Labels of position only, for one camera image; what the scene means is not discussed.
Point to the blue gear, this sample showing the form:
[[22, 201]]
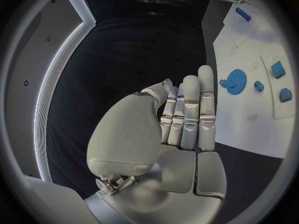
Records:
[[236, 82]]

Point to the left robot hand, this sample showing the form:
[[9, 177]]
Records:
[[177, 171]]

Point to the long blue cylinder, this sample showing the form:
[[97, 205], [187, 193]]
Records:
[[243, 14]]

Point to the blue block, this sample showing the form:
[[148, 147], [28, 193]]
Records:
[[278, 69], [285, 95]]

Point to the small blue peg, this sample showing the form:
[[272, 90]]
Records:
[[222, 82]]

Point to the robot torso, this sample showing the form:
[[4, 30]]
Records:
[[28, 59]]

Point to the short blue cylinder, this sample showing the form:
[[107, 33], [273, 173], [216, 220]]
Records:
[[258, 86]]

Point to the white task board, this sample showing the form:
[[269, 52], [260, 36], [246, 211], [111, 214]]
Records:
[[236, 123]]

